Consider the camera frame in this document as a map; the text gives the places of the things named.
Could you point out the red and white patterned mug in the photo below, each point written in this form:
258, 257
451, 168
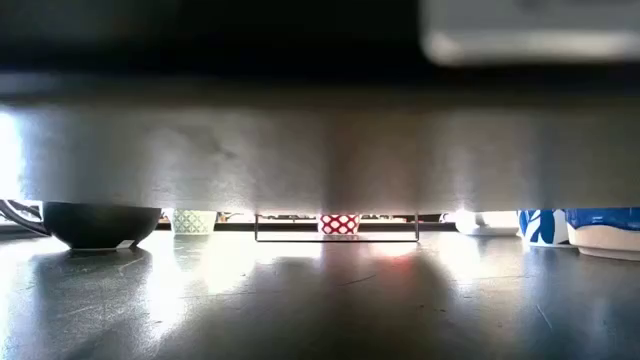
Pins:
339, 224

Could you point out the white mug green lattice pattern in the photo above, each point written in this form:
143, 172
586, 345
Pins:
195, 222

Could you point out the white mug green inside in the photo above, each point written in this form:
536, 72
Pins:
487, 225

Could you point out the dark blue mug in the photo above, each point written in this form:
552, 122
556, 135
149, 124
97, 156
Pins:
100, 225

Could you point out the blue floral mug navy inside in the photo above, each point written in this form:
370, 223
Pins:
542, 227

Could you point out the blue and white glazed mug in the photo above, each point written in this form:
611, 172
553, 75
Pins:
605, 235

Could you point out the pale grey blurred panel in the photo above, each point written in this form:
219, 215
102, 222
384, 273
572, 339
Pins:
530, 40

